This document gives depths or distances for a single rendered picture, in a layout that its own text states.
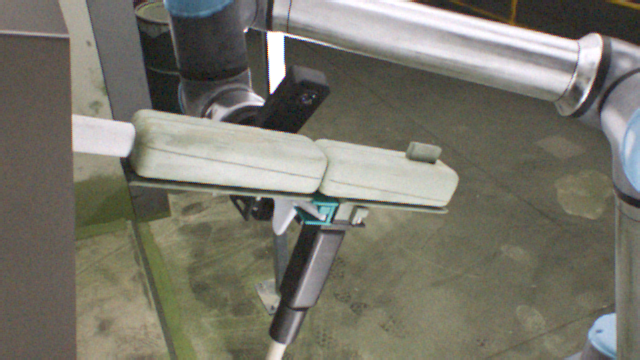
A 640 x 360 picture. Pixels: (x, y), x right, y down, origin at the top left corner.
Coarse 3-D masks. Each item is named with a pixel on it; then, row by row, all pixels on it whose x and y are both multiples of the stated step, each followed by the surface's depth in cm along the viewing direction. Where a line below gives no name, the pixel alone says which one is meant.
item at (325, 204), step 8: (312, 192) 47; (312, 200) 45; (320, 200) 46; (328, 200) 46; (296, 208) 47; (320, 208) 46; (328, 208) 46; (304, 216) 46; (312, 216) 47; (328, 216) 47; (320, 224) 47; (328, 224) 47
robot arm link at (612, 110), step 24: (624, 96) 65; (600, 120) 71; (624, 120) 63; (624, 144) 62; (624, 168) 62; (624, 192) 66; (624, 216) 68; (624, 240) 70; (624, 264) 72; (624, 288) 74; (624, 312) 76; (624, 336) 78
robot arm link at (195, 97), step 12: (180, 84) 73; (192, 84) 67; (204, 84) 67; (216, 84) 67; (228, 84) 67; (240, 84) 68; (180, 96) 73; (192, 96) 68; (204, 96) 67; (216, 96) 65; (192, 108) 69; (204, 108) 66
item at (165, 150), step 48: (96, 144) 36; (144, 144) 36; (192, 144) 38; (240, 144) 40; (288, 144) 43; (336, 144) 47; (240, 192) 41; (288, 192) 44; (336, 192) 46; (384, 192) 48; (432, 192) 51; (336, 240) 50; (288, 288) 51; (288, 336) 53
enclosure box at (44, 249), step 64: (0, 0) 26; (0, 64) 22; (64, 64) 23; (0, 128) 23; (64, 128) 24; (0, 192) 24; (64, 192) 26; (0, 256) 26; (64, 256) 27; (0, 320) 28; (64, 320) 29
